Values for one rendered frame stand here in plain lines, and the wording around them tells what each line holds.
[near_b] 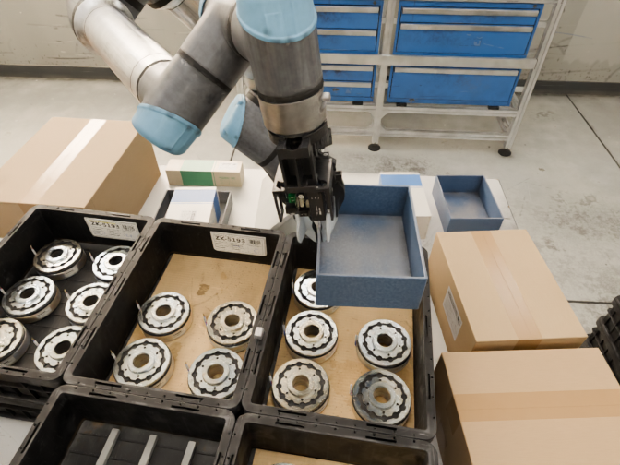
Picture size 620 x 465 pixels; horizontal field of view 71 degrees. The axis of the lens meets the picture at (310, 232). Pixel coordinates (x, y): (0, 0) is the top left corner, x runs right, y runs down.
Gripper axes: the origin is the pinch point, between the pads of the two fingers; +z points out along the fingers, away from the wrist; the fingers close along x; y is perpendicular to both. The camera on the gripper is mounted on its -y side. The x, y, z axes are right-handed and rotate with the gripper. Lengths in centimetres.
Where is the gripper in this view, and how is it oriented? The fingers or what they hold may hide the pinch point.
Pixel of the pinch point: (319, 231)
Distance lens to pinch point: 67.0
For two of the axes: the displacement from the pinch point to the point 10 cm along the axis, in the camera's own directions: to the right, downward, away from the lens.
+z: 1.4, 7.2, 6.8
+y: -0.9, 7.0, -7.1
